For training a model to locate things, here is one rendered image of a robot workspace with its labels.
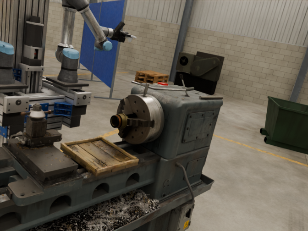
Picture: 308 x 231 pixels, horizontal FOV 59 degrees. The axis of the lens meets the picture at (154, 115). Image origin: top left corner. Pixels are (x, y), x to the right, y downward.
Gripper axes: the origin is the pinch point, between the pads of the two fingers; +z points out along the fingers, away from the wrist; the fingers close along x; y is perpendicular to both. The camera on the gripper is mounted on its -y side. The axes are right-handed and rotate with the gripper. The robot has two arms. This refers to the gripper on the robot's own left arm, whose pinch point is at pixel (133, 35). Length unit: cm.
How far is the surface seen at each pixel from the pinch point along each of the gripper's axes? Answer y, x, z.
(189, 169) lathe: 74, 98, 16
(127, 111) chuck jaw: 34, 81, -39
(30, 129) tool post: 40, 91, -95
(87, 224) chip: 90, 111, -65
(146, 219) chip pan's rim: 88, 120, -31
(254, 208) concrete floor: 146, 98, 149
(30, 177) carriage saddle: 53, 110, -98
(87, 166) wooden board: 56, 103, -69
